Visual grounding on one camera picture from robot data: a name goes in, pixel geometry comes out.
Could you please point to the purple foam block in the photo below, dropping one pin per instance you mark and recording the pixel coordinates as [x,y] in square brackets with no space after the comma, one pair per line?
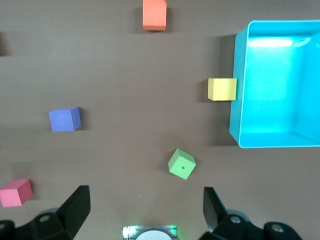
[62,120]

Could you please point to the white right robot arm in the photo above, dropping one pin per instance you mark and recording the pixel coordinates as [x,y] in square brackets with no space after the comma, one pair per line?
[153,237]

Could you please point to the cyan plastic bin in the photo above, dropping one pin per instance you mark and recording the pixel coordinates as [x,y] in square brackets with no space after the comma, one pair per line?
[270,87]

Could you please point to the red foam block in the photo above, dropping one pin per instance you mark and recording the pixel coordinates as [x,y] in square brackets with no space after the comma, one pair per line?
[13,193]

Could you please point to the green foam block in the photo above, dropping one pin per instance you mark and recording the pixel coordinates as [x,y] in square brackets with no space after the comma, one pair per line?
[181,165]

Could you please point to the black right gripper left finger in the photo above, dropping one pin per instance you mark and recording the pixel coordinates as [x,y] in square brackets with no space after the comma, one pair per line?
[72,215]

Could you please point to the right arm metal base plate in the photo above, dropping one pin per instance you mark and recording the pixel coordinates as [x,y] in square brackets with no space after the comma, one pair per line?
[128,232]

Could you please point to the yellow foam block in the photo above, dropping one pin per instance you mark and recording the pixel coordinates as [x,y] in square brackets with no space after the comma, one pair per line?
[222,89]

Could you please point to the orange foam block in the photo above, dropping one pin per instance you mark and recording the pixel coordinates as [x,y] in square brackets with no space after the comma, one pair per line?
[154,15]

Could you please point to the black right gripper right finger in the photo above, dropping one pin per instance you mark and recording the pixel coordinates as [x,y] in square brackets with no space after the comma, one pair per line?
[215,215]

